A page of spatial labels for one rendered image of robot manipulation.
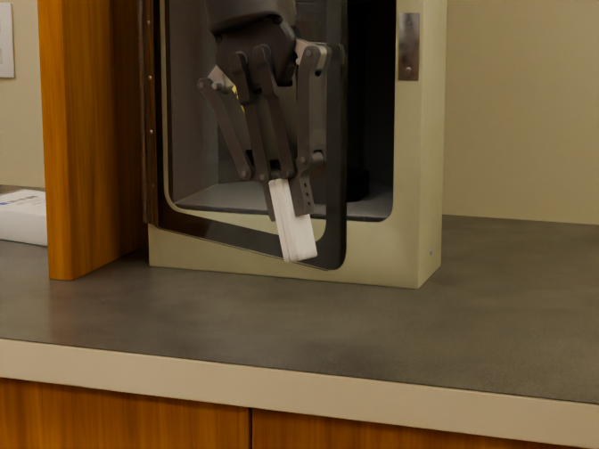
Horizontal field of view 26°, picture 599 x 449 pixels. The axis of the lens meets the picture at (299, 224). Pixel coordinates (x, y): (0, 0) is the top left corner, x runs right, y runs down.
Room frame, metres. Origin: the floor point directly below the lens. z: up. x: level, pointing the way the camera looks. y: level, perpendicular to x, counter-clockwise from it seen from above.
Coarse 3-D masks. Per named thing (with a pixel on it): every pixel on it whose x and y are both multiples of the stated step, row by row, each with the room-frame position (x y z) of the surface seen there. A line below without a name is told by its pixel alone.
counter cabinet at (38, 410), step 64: (0, 384) 1.21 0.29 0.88; (0, 448) 1.21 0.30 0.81; (64, 448) 1.19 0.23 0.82; (128, 448) 1.17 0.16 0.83; (192, 448) 1.15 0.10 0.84; (256, 448) 1.13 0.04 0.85; (320, 448) 1.11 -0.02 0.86; (384, 448) 1.09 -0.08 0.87; (448, 448) 1.07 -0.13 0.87; (512, 448) 1.05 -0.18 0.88; (576, 448) 1.03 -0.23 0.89
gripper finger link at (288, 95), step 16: (256, 48) 1.07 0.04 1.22; (256, 64) 1.07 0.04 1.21; (272, 80) 1.06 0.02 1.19; (272, 96) 1.07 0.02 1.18; (288, 96) 1.08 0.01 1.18; (272, 112) 1.07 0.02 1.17; (288, 112) 1.07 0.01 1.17; (288, 128) 1.06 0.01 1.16; (288, 144) 1.06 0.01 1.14; (288, 160) 1.06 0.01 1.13; (288, 176) 1.05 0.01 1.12
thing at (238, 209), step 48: (192, 0) 1.38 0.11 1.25; (336, 0) 1.23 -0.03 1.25; (192, 48) 1.38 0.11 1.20; (336, 48) 1.23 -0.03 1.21; (192, 96) 1.38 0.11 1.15; (336, 96) 1.23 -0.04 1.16; (192, 144) 1.38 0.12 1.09; (336, 144) 1.23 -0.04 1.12; (192, 192) 1.39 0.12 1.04; (240, 192) 1.33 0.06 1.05; (336, 192) 1.23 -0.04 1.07; (240, 240) 1.33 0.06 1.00; (336, 240) 1.23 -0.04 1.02
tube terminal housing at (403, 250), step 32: (416, 0) 1.36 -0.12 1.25; (416, 96) 1.36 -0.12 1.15; (416, 128) 1.36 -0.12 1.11; (416, 160) 1.36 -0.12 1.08; (416, 192) 1.35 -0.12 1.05; (352, 224) 1.38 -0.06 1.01; (384, 224) 1.37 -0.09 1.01; (416, 224) 1.35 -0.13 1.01; (160, 256) 1.45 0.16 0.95; (192, 256) 1.44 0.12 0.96; (224, 256) 1.43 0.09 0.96; (256, 256) 1.41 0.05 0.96; (352, 256) 1.38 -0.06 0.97; (384, 256) 1.37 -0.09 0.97; (416, 256) 1.35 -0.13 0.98; (416, 288) 1.35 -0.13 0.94
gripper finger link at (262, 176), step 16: (240, 64) 1.08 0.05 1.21; (240, 80) 1.08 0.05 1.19; (240, 96) 1.08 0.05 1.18; (256, 96) 1.08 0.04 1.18; (256, 112) 1.08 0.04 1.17; (256, 128) 1.08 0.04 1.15; (272, 128) 1.09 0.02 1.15; (256, 144) 1.08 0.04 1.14; (272, 144) 1.08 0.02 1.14; (256, 160) 1.07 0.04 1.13; (272, 160) 1.09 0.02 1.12
